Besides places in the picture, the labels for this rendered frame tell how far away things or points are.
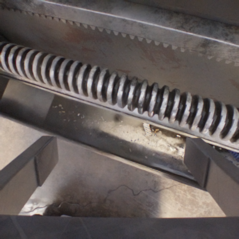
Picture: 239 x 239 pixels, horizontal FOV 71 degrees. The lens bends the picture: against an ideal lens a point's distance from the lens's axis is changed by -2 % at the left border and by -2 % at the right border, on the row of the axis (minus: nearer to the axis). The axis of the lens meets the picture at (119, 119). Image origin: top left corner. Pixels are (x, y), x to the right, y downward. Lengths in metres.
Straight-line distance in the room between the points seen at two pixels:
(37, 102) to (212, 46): 0.53
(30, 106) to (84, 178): 0.50
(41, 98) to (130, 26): 0.47
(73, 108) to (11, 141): 0.67
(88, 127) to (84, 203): 0.55
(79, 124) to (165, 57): 0.36
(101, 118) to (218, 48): 0.40
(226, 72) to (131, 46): 0.13
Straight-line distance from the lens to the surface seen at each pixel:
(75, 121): 0.55
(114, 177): 0.93
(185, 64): 0.27
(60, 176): 1.01
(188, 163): 0.17
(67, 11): 0.22
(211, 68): 0.27
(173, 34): 0.19
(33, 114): 0.61
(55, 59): 0.22
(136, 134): 0.51
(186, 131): 0.26
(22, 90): 0.66
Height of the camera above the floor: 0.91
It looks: 79 degrees down
